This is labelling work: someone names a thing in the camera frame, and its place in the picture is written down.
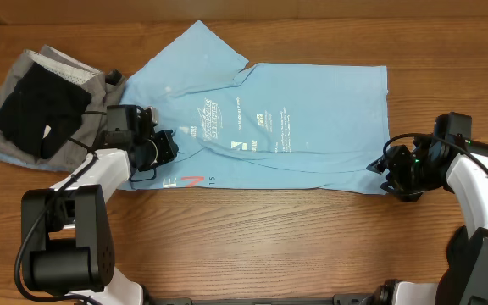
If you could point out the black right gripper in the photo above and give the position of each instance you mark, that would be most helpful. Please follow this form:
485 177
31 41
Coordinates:
396 155

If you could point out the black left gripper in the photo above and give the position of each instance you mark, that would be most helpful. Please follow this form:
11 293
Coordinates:
169 148

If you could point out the light blue printed t-shirt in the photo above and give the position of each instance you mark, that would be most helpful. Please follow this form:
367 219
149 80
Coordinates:
262 126

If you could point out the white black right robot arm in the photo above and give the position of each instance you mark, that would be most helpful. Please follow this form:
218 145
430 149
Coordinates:
466 278

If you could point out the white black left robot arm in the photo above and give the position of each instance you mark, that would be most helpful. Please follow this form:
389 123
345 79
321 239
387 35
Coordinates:
67 248

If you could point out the grey folded garment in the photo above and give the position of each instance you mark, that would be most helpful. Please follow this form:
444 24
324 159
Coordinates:
105 90

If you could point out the dark folded garment in pile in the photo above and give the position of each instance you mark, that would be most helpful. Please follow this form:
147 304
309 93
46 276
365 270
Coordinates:
42 112

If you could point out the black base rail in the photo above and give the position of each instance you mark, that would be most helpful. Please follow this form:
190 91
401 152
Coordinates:
339 299

